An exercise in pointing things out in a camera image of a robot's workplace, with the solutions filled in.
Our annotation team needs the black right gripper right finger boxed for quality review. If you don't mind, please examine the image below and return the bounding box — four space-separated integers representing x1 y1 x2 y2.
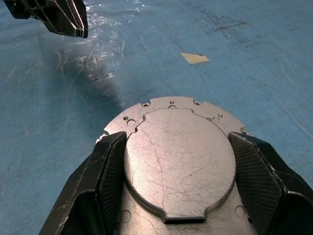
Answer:
227 131 313 235

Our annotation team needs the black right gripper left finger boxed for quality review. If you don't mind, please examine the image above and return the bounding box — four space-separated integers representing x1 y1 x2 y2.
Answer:
39 131 128 235

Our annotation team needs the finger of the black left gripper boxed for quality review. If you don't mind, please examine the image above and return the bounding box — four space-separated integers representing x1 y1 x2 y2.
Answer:
4 0 89 39

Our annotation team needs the silver motor end cover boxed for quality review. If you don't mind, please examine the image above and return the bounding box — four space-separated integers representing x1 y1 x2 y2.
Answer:
95 96 259 235

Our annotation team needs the blue plastic table mat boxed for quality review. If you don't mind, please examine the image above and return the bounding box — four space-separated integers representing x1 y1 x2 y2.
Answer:
0 0 313 235

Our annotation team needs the beige tape patch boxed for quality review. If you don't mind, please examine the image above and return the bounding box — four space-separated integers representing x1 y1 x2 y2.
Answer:
180 51 211 65

